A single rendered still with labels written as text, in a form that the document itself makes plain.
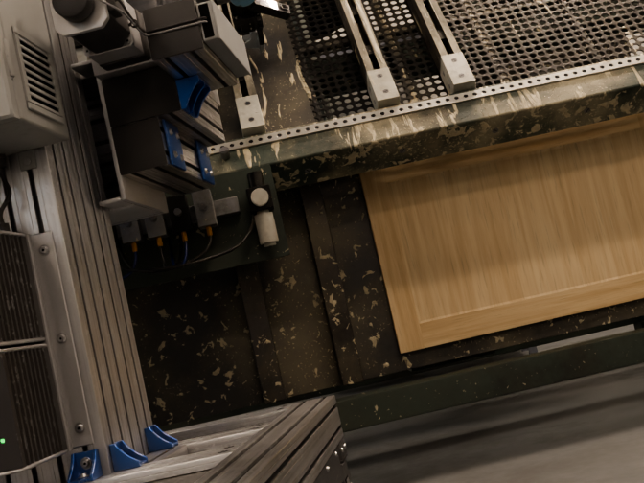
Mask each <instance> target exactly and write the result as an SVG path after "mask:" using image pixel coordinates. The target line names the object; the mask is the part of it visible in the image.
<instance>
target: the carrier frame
mask: <svg viewBox="0 0 644 483"><path fill-rule="evenodd" d="M276 193H277V197H278V201H279V206H280V210H281V215H282V219H283V224H284V227H285V232H286V236H287V244H288V249H289V253H290V255H288V256H284V257H280V258H275V259H270V260H266V261H261V262H257V263H253V264H245V265H241V266H236V267H231V268H227V269H223V270H219V271H214V272H210V273H205V274H201V275H196V276H193V277H188V278H183V279H179V280H174V281H170V282H166V283H162V284H157V285H153V286H148V287H140V288H136V289H132V290H127V291H126V299H127V303H128V308H129V313H130V318H131V323H132V328H133V331H134V336H135V341H136V346H137V351H138V356H139V360H140V364H141V369H142V374H143V379H144V384H145V388H146V393H147V397H148V402H149V411H150V415H151V420H152V425H157V426H158V427H159V428H160V429H161V430H162V431H168V430H173V429H177V428H181V427H185V426H194V425H198V424H202V423H207V422H211V421H214V420H219V419H223V418H227V417H232V416H236V415H240V414H244V413H248V412H253V411H257V410H261V409H266V408H269V407H273V406H278V405H282V404H286V403H294V402H298V401H302V400H306V399H310V398H315V397H319V396H323V395H328V394H332V393H335V392H340V391H344V390H348V389H353V388H357V387H360V386H365V385H369V384H373V383H378V382H382V381H386V380H393V379H397V378H402V377H406V376H410V375H415V374H419V373H422V372H427V371H431V370H435V369H440V368H444V367H448V366H452V365H456V364H460V363H465V362H469V361H473V360H478V359H481V358H485V357H493V356H497V355H502V354H506V353H510V352H514V351H518V350H522V349H527V348H531V347H535V346H540V345H543V344H547V343H552V342H556V341H560V340H565V339H568V338H572V337H577V336H581V335H585V334H593V333H597V332H601V331H605V330H609V329H614V328H618V327H622V326H627V325H631V324H633V325H634V330H633V331H628V332H624V333H617V334H613V335H609V336H604V337H600V338H596V339H591V340H588V341H584V342H580V343H575V344H571V345H567V346H562V347H559V348H555V349H550V350H546V351H542V352H537V353H533V354H530V355H525V356H518V357H513V358H509V359H505V360H500V361H497V362H493V363H488V364H484V365H480V366H475V367H472V368H468V369H463V370H459V371H455V372H450V373H446V374H443V375H438V376H434V377H430V378H425V379H418V380H413V381H410V382H406V383H401V384H397V385H393V386H388V387H384V388H381V389H376V390H372V391H368V392H363V393H359V394H355V395H351V396H347V397H343V398H338V399H335V400H336V404H337V409H338V413H339V418H340V422H341V426H342V430H343V432H347V431H352V430H356V429H360V428H364V427H368V426H375V425H380V424H384V423H388V422H392V421H397V420H400V419H404V418H409V417H413V416H417V415H421V414H426V413H429V412H433V411H437V410H442V409H446V408H450V407H455V406H458V405H462V404H466V403H474V402H478V401H483V400H487V399H490V398H494V397H499V396H503V395H507V394H511V393H516V392H519V391H523V390H528V389H532V388H536V387H540V386H545V385H548V384H552V383H557V382H561V381H565V380H573V379H576V378H580V377H585V376H589V375H593V374H597V373H602V372H606V371H609V370H613V369H618V368H622V367H626V366H631V365H635V364H638V363H642V362H644V298H642V299H637V300H633V301H630V302H625V303H621V304H617V305H612V306H608V307H604V308H600V309H596V310H588V311H584V312H579V313H575V314H571V315H567V316H563V317H558V318H554V319H550V320H545V321H541V322H538V323H533V324H529V325H525V326H520V327H516V328H512V329H508V330H504V331H499V332H495V333H487V334H483V335H479V336H475V337H471V338H466V339H462V340H458V341H453V342H450V343H445V344H441V345H437V346H432V347H428V348H424V349H420V350H416V351H412V352H407V353H403V354H401V353H400V350H399V346H398V341H397V337H396V334H395V329H394V325H393V321H392V316H391V312H390V309H389V304H388V300H387V296H386V291H385V287H384V283H383V279H382V275H381V270H380V263H379V258H378V254H377V250H376V246H375V242H374V238H373V233H372V229H371V225H370V220H369V217H368V213H367V208H366V204H365V199H364V195H363V191H362V187H361V183H360V179H359V174H354V175H349V176H344V177H340V178H336V179H331V180H327V181H322V182H317V183H313V184H309V185H304V186H300V187H295V188H290V189H286V190H282V191H277V192H276Z"/></svg>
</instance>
